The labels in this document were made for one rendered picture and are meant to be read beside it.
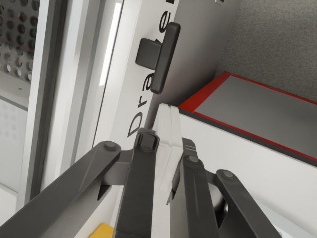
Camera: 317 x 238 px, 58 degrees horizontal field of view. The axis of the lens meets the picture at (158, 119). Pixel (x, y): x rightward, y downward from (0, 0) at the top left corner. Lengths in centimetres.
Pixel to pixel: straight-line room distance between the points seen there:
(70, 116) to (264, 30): 100
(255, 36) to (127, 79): 92
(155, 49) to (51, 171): 16
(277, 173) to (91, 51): 33
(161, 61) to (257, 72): 92
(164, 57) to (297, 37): 93
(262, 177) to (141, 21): 30
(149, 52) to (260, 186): 29
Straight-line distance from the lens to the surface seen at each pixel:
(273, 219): 48
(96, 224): 49
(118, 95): 30
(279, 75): 120
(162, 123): 18
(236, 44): 119
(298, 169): 47
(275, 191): 48
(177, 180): 16
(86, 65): 26
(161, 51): 29
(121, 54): 29
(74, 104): 26
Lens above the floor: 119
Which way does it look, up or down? 64 degrees down
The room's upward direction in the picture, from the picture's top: 126 degrees counter-clockwise
